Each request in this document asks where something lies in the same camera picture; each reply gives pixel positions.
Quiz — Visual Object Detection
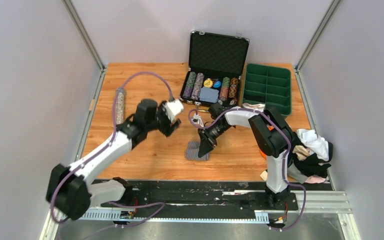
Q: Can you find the orange garment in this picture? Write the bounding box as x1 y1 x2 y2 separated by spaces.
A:
259 125 274 159

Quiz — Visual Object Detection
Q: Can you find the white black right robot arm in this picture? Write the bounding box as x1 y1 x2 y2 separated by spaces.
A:
197 102 293 209

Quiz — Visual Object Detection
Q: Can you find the clear tube of chips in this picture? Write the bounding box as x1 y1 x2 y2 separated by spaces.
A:
115 87 126 125

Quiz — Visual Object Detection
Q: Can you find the pink garment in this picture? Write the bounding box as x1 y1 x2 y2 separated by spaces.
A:
305 175 328 184

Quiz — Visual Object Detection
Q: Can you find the white rolled cloth in tray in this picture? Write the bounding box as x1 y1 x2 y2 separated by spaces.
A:
242 103 266 112

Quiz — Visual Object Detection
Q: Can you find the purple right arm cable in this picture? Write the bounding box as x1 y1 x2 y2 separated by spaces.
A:
187 106 307 232

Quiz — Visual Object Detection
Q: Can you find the black garment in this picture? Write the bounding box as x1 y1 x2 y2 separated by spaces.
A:
288 133 334 178

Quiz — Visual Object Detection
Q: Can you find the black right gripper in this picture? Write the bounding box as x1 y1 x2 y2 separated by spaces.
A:
198 122 232 158

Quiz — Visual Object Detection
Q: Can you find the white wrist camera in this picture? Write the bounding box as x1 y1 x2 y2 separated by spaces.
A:
192 114 203 127
163 99 184 121

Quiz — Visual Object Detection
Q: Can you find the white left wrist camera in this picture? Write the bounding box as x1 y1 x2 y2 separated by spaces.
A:
163 99 184 121

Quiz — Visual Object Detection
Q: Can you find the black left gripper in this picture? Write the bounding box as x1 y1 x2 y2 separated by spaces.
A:
144 100 180 137

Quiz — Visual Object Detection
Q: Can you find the grey striped underwear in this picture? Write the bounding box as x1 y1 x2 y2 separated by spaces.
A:
185 141 210 161

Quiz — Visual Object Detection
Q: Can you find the grey garment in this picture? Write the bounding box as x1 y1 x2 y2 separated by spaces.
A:
287 163 309 184

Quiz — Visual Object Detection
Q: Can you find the black poker chip case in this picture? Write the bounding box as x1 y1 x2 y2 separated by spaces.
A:
180 31 250 107

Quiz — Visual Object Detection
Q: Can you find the green divided tray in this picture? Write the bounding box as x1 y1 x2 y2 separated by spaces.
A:
241 63 292 117

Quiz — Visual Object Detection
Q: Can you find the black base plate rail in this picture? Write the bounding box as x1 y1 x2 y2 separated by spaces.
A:
117 180 302 220

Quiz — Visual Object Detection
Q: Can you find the cream white garment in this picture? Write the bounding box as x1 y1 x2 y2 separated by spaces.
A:
260 170 268 182

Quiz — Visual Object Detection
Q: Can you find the aluminium frame rail front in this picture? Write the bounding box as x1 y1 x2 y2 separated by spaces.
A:
41 188 361 240

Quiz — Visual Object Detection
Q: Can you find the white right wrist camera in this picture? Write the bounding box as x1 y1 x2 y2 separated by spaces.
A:
192 114 203 127

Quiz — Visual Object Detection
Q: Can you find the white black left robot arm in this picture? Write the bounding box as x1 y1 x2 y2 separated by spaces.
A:
45 98 184 220

